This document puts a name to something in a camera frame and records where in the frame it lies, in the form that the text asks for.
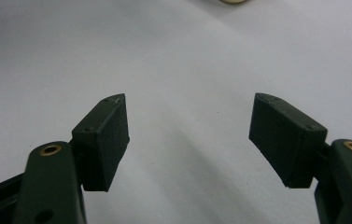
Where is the gold round object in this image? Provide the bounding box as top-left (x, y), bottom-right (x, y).
top-left (218, 0), bottom-right (249, 6)

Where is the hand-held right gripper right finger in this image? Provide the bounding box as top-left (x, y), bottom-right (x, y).
top-left (248, 92), bottom-right (329, 189)

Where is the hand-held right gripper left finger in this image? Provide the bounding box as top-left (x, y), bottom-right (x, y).
top-left (71, 92), bottom-right (131, 192)

